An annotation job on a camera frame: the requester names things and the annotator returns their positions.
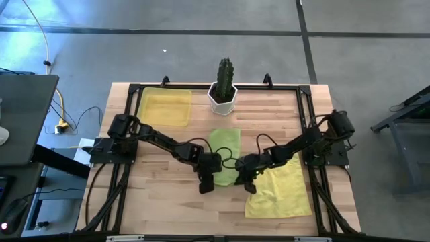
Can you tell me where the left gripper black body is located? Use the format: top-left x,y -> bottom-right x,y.
197,152 -> 224,181

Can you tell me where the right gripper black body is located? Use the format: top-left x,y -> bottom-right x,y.
236,153 -> 270,181

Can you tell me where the green microfiber towel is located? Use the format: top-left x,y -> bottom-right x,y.
208,127 -> 242,187

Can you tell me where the yellow microfiber towel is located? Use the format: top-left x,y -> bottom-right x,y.
244,153 -> 314,220

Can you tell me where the yellow translucent plastic basket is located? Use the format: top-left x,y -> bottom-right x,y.
136,87 -> 194,128

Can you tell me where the green cactus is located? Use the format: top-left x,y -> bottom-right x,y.
214,57 -> 236,100

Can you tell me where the white paper sheet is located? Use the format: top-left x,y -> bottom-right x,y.
73,138 -> 97,166

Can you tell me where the grey metal cart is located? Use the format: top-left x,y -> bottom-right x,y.
370,85 -> 430,196

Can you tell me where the dark grey desk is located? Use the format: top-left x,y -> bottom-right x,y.
0,74 -> 60,168

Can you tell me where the black computer mouse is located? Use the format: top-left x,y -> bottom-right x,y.
0,197 -> 30,235

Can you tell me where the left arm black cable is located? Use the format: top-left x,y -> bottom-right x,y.
174,136 -> 243,170

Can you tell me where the white edge bracket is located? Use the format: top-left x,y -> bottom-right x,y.
294,236 -> 333,242
105,235 -> 145,242

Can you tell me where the black aluminium table frame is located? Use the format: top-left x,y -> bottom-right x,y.
75,82 -> 362,237

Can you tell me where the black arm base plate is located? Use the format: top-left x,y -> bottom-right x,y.
89,136 -> 138,165
303,140 -> 351,167

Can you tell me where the thin black floor cable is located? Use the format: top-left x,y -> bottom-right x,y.
49,99 -> 104,136

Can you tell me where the yellow power cord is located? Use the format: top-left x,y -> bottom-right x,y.
21,0 -> 71,134

